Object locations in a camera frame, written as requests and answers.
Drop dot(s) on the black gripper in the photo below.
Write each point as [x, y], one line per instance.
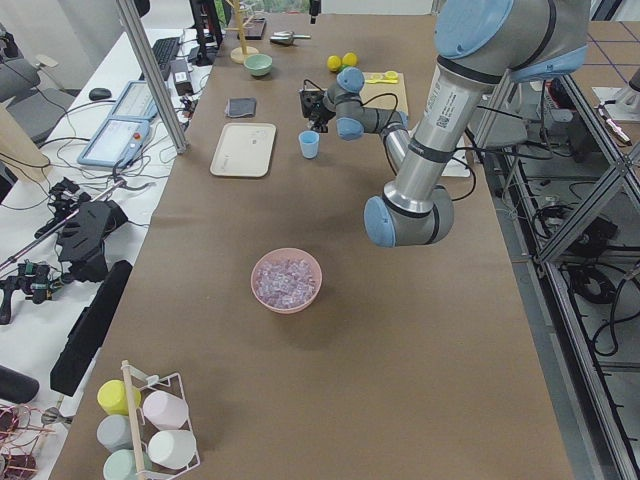
[318, 111]

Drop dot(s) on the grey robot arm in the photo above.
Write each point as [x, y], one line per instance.
[478, 43]

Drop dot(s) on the light blue cup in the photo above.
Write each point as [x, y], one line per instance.
[309, 143]

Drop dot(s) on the pile of clear ice cubes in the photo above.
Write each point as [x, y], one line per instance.
[285, 283]

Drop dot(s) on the pink cup in rack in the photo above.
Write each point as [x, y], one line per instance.
[165, 411]

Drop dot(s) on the yellow cup in rack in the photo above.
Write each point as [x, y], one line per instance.
[111, 397]

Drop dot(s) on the white cup in rack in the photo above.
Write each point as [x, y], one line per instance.
[173, 449]

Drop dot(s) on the grey cup in rack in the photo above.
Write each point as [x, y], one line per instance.
[114, 433]

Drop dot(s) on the mint cup in rack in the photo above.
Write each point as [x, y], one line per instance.
[120, 465]

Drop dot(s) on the wooden cutting board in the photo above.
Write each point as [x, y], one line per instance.
[371, 103]

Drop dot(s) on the lower whole yellow lemon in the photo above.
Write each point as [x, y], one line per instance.
[334, 63]

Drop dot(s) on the whole yellow lemon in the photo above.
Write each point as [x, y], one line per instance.
[349, 59]
[334, 63]

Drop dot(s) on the yellow plastic knife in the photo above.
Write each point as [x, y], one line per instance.
[381, 80]

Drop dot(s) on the upper whole yellow lemon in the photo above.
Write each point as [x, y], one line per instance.
[349, 59]

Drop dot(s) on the cream rabbit tray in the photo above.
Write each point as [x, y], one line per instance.
[244, 150]

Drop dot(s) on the grey folded cloth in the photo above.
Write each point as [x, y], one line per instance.
[241, 107]

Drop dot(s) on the green bowl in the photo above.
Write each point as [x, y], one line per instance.
[258, 65]

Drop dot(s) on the metal scoop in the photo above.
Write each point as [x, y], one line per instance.
[287, 38]

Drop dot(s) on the wooden mug tree stand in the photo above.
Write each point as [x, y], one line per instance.
[239, 54]

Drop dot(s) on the black box device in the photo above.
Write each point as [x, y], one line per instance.
[181, 77]

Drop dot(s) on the pink bowl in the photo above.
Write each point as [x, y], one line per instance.
[289, 253]

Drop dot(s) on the black keyboard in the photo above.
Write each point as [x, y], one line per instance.
[165, 51]

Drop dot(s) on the teach pendant tablet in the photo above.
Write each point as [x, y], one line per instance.
[120, 138]

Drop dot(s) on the black computer mouse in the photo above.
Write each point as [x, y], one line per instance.
[97, 94]

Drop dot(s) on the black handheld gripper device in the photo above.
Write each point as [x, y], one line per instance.
[86, 224]

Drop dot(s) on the black long bar device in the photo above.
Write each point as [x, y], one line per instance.
[89, 331]

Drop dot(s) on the aluminium frame post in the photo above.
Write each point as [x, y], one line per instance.
[136, 34]

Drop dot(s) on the white wire cup rack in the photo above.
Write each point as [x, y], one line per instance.
[138, 386]

